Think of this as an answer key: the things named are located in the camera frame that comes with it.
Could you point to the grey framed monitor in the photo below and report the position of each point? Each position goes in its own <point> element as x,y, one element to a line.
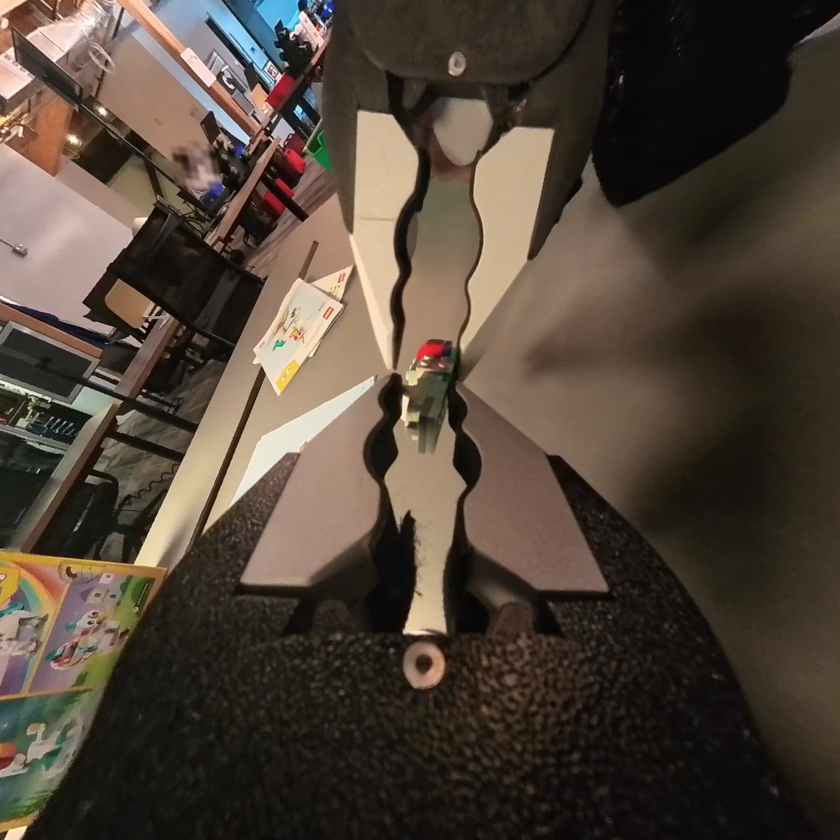
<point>46,364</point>

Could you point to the black computer monitor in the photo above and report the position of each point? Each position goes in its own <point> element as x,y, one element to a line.
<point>46,65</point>

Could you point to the open lego instruction booklet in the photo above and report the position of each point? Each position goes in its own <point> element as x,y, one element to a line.
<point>295,433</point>

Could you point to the white and red lego model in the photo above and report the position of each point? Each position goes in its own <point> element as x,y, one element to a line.
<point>426,394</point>

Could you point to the green plastic bin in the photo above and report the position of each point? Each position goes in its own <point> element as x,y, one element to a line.
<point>320,151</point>

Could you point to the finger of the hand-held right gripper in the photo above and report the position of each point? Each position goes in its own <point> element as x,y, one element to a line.
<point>377,197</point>
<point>512,197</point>

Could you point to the yellow lego set box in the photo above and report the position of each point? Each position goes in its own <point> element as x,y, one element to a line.
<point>59,643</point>

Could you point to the closed booklet with yellow corner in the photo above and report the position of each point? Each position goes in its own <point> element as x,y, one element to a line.
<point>295,334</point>

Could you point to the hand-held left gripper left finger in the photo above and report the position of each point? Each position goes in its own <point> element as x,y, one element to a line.
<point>308,518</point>

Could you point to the person's right forearm black sleeve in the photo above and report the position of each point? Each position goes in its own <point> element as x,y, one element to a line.
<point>689,98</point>

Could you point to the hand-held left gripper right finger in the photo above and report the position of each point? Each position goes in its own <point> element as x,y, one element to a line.
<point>531,525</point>

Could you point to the tan wooden chair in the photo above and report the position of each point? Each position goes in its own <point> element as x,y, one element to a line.
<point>124,305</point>

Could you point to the red storage bin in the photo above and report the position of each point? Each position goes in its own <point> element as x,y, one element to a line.
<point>275,205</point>
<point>295,162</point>

